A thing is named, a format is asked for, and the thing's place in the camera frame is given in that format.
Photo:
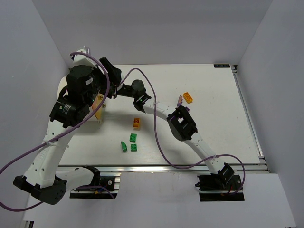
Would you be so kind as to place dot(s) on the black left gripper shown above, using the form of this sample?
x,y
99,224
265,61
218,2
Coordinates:
x,y
110,71

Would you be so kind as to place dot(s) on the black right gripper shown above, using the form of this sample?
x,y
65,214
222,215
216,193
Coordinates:
x,y
120,90

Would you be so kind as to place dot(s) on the orange curved lego brick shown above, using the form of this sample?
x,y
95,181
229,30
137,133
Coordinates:
x,y
136,123

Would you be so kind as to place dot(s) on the purple half-round printed lego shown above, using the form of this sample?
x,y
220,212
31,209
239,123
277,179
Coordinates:
x,y
180,99

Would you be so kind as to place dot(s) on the green square lego brick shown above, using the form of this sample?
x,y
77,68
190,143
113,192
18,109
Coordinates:
x,y
133,137
133,147

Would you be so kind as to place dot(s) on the green curved lego brick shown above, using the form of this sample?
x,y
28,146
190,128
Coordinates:
x,y
124,146

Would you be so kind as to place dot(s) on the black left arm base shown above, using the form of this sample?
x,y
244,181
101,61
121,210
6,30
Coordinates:
x,y
107,189

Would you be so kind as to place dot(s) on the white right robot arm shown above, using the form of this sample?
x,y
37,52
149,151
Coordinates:
x,y
182,127

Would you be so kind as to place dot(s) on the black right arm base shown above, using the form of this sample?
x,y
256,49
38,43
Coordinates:
x,y
211,191

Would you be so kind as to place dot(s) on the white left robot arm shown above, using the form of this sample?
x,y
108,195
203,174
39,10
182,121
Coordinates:
x,y
67,115

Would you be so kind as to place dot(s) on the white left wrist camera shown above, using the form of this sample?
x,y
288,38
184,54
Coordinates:
x,y
82,60

